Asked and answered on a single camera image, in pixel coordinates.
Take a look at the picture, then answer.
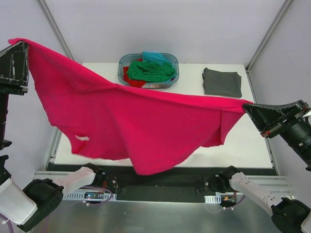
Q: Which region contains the magenta pink t shirt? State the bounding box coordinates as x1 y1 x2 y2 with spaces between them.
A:
7 37 253 177

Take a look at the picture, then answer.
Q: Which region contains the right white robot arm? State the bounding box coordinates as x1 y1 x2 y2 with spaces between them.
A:
209 100 311 233

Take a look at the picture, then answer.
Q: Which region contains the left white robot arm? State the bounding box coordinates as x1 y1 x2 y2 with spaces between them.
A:
0 41 103 232

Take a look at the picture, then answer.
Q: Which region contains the folded grey t shirt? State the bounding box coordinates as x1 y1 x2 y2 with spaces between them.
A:
202 67 242 98

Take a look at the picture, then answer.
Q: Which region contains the blue plastic laundry bin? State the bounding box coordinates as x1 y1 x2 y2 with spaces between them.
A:
118 53 179 89

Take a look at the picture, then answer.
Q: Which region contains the dark red t shirt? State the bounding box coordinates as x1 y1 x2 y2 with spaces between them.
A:
122 57 176 88

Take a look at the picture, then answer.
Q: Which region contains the teal t shirt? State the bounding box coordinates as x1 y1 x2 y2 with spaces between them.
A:
142 51 172 65

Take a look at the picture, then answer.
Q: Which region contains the green t shirt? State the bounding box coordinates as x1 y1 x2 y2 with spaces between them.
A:
127 60 176 83

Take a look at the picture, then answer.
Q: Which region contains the aluminium front rail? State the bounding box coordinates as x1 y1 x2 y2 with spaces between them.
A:
34 171 294 196

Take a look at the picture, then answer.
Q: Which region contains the left aluminium frame post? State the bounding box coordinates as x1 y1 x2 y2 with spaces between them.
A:
36 0 82 65

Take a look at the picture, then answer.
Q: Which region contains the aluminium frame post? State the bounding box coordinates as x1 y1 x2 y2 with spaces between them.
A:
245 0 294 73
36 0 82 65

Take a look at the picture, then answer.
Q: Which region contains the right aluminium frame post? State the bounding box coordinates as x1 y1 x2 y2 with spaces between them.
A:
245 0 294 73

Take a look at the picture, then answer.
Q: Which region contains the right white cable duct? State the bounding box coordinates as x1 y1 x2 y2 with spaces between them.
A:
204 195 222 204

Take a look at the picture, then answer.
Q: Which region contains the white cable duct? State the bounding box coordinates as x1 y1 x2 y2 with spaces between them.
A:
204 195 222 204
63 191 111 201

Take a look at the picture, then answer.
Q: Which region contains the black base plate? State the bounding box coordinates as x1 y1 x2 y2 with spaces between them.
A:
46 164 248 203

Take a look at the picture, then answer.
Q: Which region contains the left white cable duct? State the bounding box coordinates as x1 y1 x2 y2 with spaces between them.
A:
63 191 111 201

